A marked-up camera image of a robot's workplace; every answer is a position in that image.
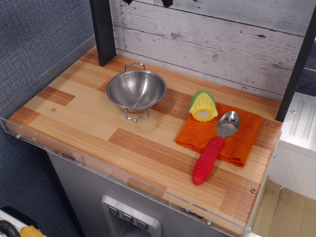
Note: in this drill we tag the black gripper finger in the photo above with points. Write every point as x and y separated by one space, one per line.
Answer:
167 3
128 1

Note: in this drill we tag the stainless steel colander bowl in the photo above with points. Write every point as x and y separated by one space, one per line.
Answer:
136 90

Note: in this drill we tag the yellow toy corn cob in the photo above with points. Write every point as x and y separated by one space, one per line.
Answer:
203 107

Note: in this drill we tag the orange folded cloth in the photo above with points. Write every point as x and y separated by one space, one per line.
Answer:
195 135

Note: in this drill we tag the grey cabinet front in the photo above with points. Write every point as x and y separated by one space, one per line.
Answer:
85 190

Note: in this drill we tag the white plastic appliance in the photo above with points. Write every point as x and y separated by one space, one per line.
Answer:
293 164

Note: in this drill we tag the clear acrylic table guard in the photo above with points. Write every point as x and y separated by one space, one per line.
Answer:
74 119

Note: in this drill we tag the silver dispenser panel with buttons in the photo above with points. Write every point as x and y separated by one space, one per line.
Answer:
130 218

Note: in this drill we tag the yellow object at bottom left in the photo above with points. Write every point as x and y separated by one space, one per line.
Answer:
30 231

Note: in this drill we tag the red handled metal spoon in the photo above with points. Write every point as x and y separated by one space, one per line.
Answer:
227 125

